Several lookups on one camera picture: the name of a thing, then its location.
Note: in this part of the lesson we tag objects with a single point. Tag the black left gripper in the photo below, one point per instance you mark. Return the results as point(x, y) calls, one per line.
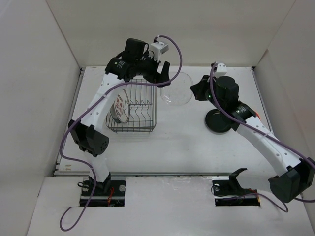
point(156, 77)

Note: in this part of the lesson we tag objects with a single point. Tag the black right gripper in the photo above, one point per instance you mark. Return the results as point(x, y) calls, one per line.
point(198, 88)

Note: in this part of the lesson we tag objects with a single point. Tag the clear glass plate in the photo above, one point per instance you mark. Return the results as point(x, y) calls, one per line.
point(178, 93)

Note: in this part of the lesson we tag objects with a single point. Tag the black round plate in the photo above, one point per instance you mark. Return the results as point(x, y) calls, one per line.
point(215, 122)

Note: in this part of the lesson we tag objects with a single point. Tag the white plate red characters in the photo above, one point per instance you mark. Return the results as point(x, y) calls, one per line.
point(121, 105)

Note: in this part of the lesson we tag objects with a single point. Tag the green rimmed white plate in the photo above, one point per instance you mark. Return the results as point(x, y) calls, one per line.
point(113, 114)

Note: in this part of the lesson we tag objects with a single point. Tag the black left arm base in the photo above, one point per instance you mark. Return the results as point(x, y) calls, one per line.
point(108, 194)

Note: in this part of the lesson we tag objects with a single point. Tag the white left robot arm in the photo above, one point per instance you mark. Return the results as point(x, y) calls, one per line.
point(137, 59)

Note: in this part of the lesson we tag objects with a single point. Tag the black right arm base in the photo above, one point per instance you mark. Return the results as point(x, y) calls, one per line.
point(228, 192)

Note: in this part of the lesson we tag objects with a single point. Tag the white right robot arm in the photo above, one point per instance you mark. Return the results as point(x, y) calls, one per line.
point(294, 172)

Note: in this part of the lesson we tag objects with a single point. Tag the grey wire dish rack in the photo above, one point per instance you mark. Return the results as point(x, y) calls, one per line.
point(142, 106)

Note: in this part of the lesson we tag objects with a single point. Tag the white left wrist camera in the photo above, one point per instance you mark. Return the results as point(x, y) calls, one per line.
point(156, 49)

